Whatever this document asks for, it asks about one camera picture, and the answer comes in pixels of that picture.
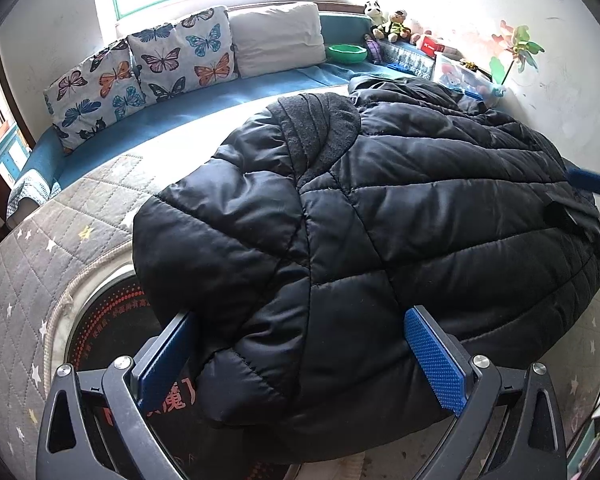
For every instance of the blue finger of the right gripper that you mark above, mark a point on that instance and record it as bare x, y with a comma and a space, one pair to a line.
572, 216
584, 179

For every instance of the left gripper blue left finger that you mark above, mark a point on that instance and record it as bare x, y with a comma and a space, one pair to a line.
160, 362

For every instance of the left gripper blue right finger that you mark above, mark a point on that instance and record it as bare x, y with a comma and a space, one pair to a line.
445, 365

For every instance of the black puffer down coat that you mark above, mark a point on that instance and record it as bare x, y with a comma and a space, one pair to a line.
301, 243

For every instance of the colourful toy pinwheel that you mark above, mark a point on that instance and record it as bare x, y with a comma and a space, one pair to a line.
512, 47

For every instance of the grey star quilted mattress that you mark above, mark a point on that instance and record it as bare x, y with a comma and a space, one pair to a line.
97, 214

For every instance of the clear plastic storage box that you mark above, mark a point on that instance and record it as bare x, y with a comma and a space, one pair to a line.
455, 76

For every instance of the blue bed sheet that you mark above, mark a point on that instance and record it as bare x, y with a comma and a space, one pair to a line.
51, 167

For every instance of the yellow green plush doll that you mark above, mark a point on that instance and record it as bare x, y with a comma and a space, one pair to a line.
394, 29

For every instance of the blue painted cabinet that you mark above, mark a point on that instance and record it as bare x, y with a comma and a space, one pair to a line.
14, 153

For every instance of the green plastic basin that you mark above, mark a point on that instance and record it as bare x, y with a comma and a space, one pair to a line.
346, 54

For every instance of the panda plush toy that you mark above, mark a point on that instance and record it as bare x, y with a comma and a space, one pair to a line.
372, 10

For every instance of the left butterfly print pillow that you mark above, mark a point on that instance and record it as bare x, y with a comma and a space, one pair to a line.
94, 95

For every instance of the butterfly print pillow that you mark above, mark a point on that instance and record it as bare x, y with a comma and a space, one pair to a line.
94, 95
193, 53

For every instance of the right butterfly print pillow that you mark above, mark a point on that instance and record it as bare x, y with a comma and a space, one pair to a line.
193, 53

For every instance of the plain white pillow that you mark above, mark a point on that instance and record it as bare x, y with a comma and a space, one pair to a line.
272, 39

